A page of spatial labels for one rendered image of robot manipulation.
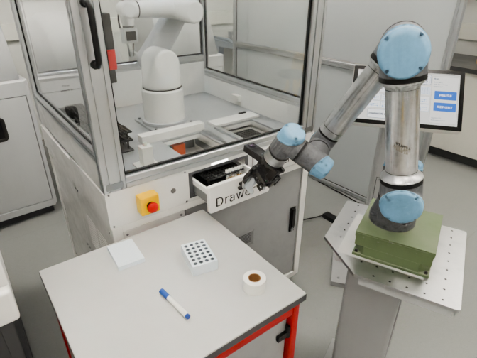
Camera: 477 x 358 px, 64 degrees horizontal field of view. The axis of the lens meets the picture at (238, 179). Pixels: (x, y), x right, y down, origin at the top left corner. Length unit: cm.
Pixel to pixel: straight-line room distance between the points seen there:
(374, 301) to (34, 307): 176
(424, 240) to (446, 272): 13
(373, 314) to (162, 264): 79
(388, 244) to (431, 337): 104
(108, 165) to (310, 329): 134
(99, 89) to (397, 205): 93
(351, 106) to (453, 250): 65
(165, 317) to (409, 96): 87
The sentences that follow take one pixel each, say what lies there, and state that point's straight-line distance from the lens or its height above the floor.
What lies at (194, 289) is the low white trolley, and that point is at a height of 76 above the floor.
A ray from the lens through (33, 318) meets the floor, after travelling 239.
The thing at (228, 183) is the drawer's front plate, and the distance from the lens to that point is 141.
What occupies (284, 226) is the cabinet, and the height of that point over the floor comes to 44.
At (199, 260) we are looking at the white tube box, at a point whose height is 80.
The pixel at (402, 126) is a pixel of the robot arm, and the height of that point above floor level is 125.
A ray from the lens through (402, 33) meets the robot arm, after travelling 101.
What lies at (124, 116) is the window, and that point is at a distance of 130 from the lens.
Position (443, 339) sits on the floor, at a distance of 231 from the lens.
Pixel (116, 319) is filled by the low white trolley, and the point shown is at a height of 76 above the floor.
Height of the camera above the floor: 159
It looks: 28 degrees down
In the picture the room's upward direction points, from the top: straight up
